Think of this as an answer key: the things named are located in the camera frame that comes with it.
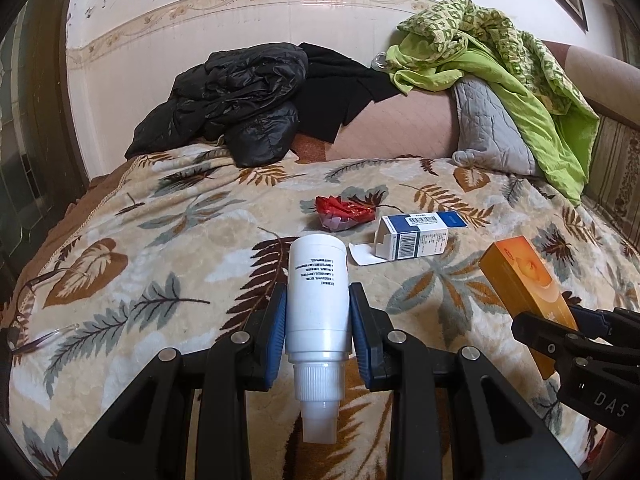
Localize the black cloth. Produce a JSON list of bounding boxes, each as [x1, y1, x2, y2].
[[295, 42, 401, 143]]

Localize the patterned sofa side panel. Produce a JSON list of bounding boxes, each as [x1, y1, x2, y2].
[[582, 112, 640, 248]]

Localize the orange box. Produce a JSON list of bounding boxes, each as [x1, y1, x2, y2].
[[478, 236, 581, 381]]

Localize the pink sofa backrest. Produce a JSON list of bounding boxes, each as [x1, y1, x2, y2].
[[290, 39, 640, 162]]

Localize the leaf print blanket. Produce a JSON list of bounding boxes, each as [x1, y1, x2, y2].
[[7, 142, 640, 480]]

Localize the black puffer jacket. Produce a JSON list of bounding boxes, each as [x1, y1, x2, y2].
[[125, 42, 311, 168]]

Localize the red crumpled wrapper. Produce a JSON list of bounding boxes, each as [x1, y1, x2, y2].
[[315, 196, 376, 231]]

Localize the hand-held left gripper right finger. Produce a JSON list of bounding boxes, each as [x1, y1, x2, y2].
[[349, 282, 583, 480]]

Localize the grey quilted pillow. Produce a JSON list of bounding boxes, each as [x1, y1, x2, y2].
[[451, 79, 539, 177]]

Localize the white plastic bottle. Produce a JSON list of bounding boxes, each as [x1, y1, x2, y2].
[[284, 234, 351, 445]]

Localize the blue and white box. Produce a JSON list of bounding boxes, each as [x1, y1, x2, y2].
[[348, 211, 471, 266]]

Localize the wooden door with glass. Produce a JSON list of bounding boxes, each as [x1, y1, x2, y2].
[[0, 0, 93, 261]]

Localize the eyeglasses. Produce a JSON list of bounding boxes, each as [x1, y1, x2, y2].
[[5, 266, 83, 356]]

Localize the green quilt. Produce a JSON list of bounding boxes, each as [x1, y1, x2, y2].
[[385, 0, 601, 208]]

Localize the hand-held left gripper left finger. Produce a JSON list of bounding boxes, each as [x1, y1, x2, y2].
[[57, 282, 288, 480]]

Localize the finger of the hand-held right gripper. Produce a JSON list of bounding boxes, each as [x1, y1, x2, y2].
[[566, 304, 640, 347], [511, 310, 616, 367]]

